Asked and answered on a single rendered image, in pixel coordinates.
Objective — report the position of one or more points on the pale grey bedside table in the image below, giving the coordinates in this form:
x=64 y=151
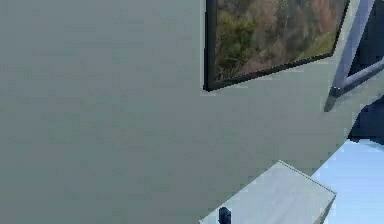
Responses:
x=276 y=196

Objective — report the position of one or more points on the pale blue bed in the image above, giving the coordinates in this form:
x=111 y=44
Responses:
x=356 y=186

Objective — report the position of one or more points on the dark blue pillow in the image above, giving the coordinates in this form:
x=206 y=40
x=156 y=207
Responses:
x=370 y=123

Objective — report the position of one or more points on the black framed landscape picture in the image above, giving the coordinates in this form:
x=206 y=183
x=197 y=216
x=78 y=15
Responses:
x=266 y=36

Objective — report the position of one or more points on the grey framed window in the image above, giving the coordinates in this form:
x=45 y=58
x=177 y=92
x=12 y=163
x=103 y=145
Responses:
x=358 y=50

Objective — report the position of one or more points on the small dark blue object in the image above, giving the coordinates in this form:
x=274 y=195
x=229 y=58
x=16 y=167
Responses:
x=225 y=216

